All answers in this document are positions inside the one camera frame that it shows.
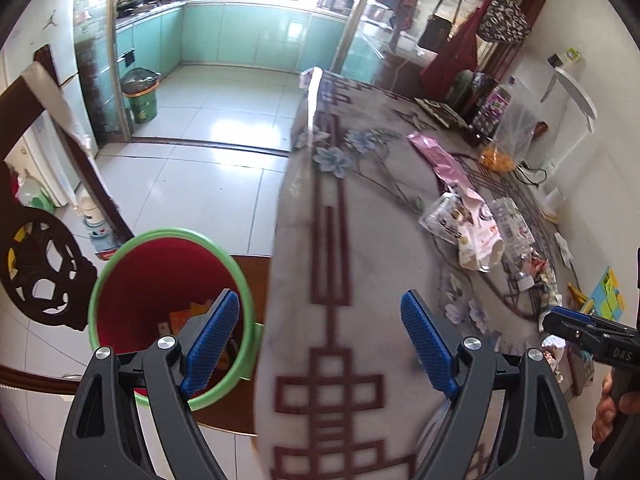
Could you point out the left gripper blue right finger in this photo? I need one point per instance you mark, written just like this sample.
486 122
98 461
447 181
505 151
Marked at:
435 356

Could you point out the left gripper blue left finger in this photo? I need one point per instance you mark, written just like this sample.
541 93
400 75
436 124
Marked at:
203 340

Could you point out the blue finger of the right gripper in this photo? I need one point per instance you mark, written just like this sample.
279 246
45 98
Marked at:
602 344
591 320

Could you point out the clear crushed plastic bottle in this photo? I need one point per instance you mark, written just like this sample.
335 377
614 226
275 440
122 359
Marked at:
518 241

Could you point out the pink white snack bag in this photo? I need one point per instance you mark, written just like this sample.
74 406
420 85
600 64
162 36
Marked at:
480 244

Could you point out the clear plastic cup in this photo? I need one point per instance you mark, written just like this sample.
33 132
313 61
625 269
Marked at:
442 219

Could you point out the pink plastic bag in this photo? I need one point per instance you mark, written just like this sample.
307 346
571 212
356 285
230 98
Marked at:
446 167

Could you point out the yellow iced tea carton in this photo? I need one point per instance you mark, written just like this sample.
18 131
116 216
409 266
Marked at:
178 319

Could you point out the green kitchen trash bin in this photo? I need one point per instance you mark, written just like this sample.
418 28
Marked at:
139 87

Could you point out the teal kitchen cabinets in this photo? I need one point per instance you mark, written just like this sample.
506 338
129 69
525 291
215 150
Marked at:
229 34

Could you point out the person's right hand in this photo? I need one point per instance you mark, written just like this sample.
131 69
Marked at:
607 409

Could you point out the crumpled white tissue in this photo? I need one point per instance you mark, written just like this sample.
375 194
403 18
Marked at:
566 254

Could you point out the red bin with green rim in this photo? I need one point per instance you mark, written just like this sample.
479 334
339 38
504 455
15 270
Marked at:
165 271

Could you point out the floral table cloth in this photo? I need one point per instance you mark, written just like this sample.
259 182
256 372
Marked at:
340 391

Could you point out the white kettle on floor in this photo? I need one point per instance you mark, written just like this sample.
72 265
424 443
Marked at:
104 240

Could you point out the dark wooden chair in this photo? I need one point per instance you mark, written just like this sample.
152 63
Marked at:
44 273

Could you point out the zip bag with orange snacks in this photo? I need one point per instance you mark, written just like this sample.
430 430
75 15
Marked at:
515 130

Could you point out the white desk lamp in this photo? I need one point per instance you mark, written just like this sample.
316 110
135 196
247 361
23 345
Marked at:
571 115

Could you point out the green detergent jug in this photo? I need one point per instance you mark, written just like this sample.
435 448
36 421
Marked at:
32 194

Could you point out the dark drink bottle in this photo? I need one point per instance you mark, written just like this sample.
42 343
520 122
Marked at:
492 103

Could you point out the black snack packet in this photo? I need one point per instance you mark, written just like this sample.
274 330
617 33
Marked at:
442 113

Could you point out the dark red hanging garment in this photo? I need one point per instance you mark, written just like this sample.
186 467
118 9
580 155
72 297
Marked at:
458 55

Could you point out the black white patterned bag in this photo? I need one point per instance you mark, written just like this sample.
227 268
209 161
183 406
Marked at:
503 23

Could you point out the black hanging pouch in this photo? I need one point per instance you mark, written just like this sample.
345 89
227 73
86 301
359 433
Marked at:
436 33

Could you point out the black wok on stove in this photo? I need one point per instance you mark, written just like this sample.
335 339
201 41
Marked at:
124 7

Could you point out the white refrigerator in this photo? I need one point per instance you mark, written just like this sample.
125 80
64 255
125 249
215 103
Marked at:
39 153

